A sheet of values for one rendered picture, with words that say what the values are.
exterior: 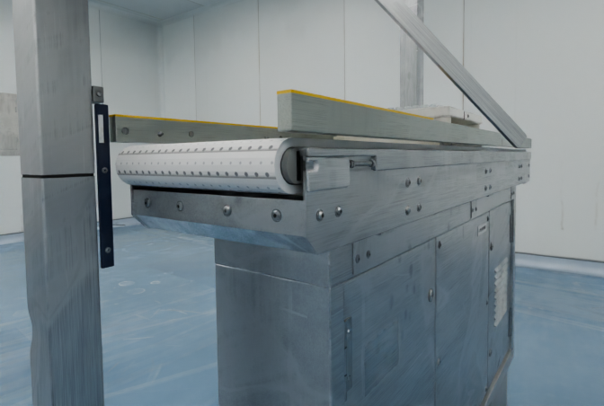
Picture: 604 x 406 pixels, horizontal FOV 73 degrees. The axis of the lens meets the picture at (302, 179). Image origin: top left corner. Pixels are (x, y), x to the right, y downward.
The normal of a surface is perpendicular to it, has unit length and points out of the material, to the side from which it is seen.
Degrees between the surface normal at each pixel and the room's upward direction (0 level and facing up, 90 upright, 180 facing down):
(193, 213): 90
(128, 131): 90
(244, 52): 90
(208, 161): 80
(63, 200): 90
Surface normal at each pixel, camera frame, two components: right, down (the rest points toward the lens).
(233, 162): -0.59, -0.13
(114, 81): 0.81, 0.02
